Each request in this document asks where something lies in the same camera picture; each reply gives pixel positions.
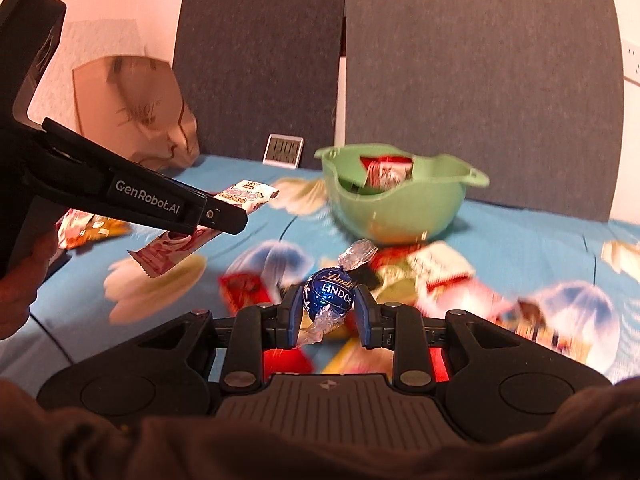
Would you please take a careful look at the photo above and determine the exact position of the grey felt panel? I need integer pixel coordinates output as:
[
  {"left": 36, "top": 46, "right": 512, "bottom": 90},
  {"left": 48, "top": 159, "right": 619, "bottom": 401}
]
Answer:
[
  {"left": 172, "top": 0, "right": 347, "bottom": 158},
  {"left": 345, "top": 0, "right": 628, "bottom": 223}
]

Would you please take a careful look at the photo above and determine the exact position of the person's left hand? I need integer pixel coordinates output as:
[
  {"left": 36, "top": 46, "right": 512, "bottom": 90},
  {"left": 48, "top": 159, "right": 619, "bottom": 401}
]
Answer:
[{"left": 0, "top": 230, "right": 59, "bottom": 342}]

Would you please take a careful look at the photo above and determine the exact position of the pink translucent snack packet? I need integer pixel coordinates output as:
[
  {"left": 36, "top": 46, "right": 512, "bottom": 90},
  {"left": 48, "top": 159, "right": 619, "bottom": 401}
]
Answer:
[{"left": 425, "top": 280, "right": 518, "bottom": 323}]

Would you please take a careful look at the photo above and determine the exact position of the red white orange packet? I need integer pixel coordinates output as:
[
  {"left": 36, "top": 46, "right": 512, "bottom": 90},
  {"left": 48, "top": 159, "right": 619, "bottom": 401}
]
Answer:
[{"left": 57, "top": 209, "right": 96, "bottom": 248}]

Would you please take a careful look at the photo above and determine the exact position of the green triangular snack packet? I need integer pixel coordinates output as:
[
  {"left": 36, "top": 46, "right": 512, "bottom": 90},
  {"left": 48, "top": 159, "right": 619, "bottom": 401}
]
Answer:
[{"left": 377, "top": 267, "right": 426, "bottom": 306}]

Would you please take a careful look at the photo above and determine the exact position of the large red white snack packet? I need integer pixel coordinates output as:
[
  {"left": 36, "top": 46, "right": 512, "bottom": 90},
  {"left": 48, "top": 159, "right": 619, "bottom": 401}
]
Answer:
[{"left": 359, "top": 155, "right": 416, "bottom": 192}]

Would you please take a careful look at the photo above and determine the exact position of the person's dark brown clothing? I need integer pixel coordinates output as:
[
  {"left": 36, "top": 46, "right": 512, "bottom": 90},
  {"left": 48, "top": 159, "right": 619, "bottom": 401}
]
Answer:
[{"left": 0, "top": 375, "right": 640, "bottom": 480}]

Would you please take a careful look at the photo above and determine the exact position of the blue floral tablecloth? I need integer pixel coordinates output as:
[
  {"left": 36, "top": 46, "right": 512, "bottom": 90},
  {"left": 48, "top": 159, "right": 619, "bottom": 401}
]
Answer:
[{"left": 0, "top": 152, "right": 640, "bottom": 391}]

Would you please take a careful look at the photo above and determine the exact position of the small orange candy packet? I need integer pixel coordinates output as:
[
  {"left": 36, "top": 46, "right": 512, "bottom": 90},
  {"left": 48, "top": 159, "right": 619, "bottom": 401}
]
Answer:
[{"left": 320, "top": 342, "right": 396, "bottom": 376}]

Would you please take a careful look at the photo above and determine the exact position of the green plastic bowl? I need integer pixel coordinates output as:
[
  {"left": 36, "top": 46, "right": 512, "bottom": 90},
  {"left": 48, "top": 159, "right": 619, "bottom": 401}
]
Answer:
[{"left": 314, "top": 144, "right": 491, "bottom": 245}]

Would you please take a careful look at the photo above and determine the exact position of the brown paper bag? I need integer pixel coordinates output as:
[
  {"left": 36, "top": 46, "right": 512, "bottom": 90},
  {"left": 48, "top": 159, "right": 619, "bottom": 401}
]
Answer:
[{"left": 72, "top": 55, "right": 201, "bottom": 173}]

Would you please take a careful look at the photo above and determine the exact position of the orange crinkled snack packet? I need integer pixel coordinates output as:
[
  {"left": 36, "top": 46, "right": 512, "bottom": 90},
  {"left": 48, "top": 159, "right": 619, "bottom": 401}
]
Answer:
[{"left": 75, "top": 215, "right": 132, "bottom": 250}]

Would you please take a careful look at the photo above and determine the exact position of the pink white snack bar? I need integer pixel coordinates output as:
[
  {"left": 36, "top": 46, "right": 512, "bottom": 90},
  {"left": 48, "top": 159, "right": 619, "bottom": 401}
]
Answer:
[{"left": 126, "top": 180, "right": 280, "bottom": 278}]

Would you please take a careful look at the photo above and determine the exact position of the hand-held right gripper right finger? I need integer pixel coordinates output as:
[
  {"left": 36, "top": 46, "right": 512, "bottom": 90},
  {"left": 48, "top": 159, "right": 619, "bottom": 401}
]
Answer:
[{"left": 355, "top": 285, "right": 547, "bottom": 391}]

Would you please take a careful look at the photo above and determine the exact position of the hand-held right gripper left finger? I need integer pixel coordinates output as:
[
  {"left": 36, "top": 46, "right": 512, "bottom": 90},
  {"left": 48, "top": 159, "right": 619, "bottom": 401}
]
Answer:
[{"left": 125, "top": 285, "right": 307, "bottom": 393}]

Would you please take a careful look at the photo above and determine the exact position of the red white square packet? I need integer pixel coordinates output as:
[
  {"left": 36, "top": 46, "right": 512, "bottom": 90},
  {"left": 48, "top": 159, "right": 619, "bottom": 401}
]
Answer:
[{"left": 372, "top": 240, "right": 476, "bottom": 293}]

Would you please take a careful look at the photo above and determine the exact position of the blue chocolate ball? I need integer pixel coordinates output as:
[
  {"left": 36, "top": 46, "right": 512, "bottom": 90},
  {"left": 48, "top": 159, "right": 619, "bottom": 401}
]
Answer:
[{"left": 295, "top": 240, "right": 378, "bottom": 348}]

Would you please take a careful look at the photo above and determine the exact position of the white digital clock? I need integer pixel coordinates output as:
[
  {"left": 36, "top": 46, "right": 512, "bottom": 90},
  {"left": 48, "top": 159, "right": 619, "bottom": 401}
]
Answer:
[{"left": 262, "top": 133, "right": 304, "bottom": 168}]

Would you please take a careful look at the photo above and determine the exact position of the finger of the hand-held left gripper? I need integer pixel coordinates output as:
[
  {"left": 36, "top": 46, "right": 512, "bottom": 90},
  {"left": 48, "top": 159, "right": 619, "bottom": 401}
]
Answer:
[{"left": 192, "top": 194, "right": 249, "bottom": 236}]

